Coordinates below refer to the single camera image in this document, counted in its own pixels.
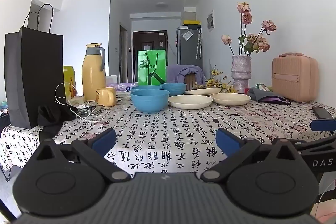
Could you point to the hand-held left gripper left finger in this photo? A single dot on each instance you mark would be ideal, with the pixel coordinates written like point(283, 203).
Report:
point(105, 139)

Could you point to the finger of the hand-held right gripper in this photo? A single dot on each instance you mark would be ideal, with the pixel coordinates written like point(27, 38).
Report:
point(323, 124)
point(315, 142)

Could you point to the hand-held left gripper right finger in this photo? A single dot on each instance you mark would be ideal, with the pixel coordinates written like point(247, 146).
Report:
point(227, 140)

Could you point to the cream plate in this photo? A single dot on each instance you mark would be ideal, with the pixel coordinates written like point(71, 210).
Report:
point(190, 102)
point(231, 99)
point(203, 91)

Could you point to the blue bowl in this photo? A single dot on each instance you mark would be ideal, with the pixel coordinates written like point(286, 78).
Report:
point(176, 89)
point(149, 103)
point(144, 87)

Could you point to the black phone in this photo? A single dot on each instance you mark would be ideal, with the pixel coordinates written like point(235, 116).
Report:
point(321, 112)

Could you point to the yellow mug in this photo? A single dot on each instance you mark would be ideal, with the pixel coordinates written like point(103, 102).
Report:
point(106, 97)

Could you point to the clear crumpled wrapper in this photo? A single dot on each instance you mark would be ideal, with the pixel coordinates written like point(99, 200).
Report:
point(76, 102)

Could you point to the yellow flower branch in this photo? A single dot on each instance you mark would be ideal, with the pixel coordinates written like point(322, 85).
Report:
point(225, 86)

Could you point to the purple tissue packet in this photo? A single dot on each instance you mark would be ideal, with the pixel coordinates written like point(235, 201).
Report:
point(123, 87)

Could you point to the pink hard case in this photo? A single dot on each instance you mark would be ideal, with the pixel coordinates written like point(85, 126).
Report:
point(294, 77)

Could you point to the grey purple pouch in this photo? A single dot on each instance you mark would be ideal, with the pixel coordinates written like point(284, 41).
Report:
point(265, 96)

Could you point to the white plastic container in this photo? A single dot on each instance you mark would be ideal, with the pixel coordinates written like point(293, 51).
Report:
point(111, 79)

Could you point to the black cloth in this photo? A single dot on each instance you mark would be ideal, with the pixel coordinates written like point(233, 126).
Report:
point(50, 116)

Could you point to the red green snack packets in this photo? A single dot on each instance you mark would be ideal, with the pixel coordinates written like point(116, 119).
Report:
point(261, 87)

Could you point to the yellow thermos jug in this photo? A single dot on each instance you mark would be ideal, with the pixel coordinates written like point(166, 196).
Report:
point(92, 74)

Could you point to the pink textured vase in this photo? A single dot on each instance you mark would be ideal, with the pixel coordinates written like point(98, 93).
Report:
point(240, 74)

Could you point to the yellow-green snack box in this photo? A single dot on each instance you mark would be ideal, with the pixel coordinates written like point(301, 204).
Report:
point(69, 79)

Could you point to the wooden chair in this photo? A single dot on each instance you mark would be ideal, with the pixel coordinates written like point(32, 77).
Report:
point(190, 81)

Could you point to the purple jacket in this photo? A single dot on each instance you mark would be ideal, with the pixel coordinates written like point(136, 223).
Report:
point(178, 73)

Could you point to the brown side door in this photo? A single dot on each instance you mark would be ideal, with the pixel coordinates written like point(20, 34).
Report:
point(123, 53)

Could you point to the green shopping bag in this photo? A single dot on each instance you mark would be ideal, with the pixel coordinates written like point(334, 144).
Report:
point(158, 66)

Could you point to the black paper bag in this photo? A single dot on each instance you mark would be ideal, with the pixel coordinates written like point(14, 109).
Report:
point(39, 77)

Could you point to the grey refrigerator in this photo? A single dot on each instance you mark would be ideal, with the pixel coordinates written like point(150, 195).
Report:
point(187, 52)

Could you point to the dark brown entrance door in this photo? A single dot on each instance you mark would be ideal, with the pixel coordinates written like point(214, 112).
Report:
point(147, 40)

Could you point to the yellow box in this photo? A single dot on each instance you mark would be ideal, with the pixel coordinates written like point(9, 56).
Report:
point(191, 24)

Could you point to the dried pink roses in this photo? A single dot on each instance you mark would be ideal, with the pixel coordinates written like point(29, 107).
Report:
point(246, 18)

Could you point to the round ceiling lamp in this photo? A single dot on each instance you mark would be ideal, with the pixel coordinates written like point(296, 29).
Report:
point(162, 4)

